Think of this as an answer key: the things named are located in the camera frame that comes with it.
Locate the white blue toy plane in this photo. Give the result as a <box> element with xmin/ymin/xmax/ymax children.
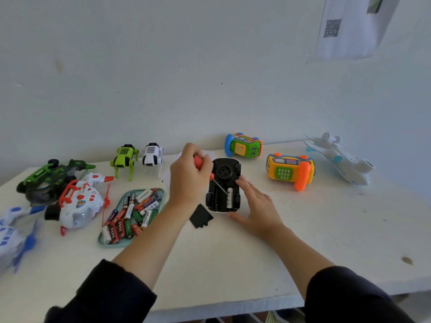
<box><xmin>0</xmin><ymin>205</ymin><xmax>46</xmax><ymax>274</ymax></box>

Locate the white toy jet airplane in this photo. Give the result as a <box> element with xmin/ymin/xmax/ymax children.
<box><xmin>303</xmin><ymin>132</ymin><xmax>375</xmax><ymax>186</ymax></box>

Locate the green robot dog toy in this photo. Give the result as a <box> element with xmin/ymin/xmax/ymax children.
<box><xmin>110</xmin><ymin>144</ymin><xmax>139</xmax><ymax>182</ymax></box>

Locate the orange yellow toy phone car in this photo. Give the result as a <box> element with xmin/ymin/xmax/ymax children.
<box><xmin>266</xmin><ymin>153</ymin><xmax>316</xmax><ymax>192</ymax></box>

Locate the pile of batteries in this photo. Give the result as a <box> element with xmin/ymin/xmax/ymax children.
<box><xmin>101</xmin><ymin>188</ymin><xmax>163</xmax><ymax>245</ymax></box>

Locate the person's left hand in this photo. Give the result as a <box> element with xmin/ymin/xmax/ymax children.
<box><xmin>168</xmin><ymin>143</ymin><xmax>215</xmax><ymax>214</ymax></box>

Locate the black toy car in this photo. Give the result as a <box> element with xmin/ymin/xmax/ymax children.
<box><xmin>205</xmin><ymin>158</ymin><xmax>242</xmax><ymax>214</ymax></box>

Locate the white red toy plane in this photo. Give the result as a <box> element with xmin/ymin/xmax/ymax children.
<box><xmin>44</xmin><ymin>172</ymin><xmax>115</xmax><ymax>236</ymax></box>

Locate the green toy phone car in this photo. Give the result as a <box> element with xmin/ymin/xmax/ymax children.
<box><xmin>224</xmin><ymin>133</ymin><xmax>263</xmax><ymax>159</ymax></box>

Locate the green black toy vehicle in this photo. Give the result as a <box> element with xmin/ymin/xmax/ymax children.
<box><xmin>16</xmin><ymin>159</ymin><xmax>97</xmax><ymax>206</ymax></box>

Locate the black battery cover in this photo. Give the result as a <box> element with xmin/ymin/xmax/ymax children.
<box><xmin>189</xmin><ymin>204</ymin><xmax>214</xmax><ymax>229</ymax></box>

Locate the person's right hand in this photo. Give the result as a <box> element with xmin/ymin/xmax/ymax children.
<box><xmin>226</xmin><ymin>175</ymin><xmax>287</xmax><ymax>242</ymax></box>

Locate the white robot dog toy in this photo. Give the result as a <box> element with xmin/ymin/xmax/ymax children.
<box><xmin>142</xmin><ymin>142</ymin><xmax>164</xmax><ymax>167</ymax></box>

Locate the white paper sheet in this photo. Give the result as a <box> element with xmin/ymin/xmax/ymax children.
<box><xmin>315</xmin><ymin>0</ymin><xmax>403</xmax><ymax>61</ymax></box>

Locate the person's right forearm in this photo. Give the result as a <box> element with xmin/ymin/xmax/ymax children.
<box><xmin>268</xmin><ymin>225</ymin><xmax>416</xmax><ymax>323</ymax></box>

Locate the red handled screwdriver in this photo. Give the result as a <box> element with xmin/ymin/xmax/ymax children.
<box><xmin>193</xmin><ymin>154</ymin><xmax>229</xmax><ymax>196</ymax></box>

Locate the teal tray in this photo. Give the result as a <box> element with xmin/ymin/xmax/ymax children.
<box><xmin>97</xmin><ymin>188</ymin><xmax>167</xmax><ymax>249</ymax></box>

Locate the person's left forearm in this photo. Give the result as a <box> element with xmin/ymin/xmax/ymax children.
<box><xmin>44</xmin><ymin>201</ymin><xmax>190</xmax><ymax>323</ymax></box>

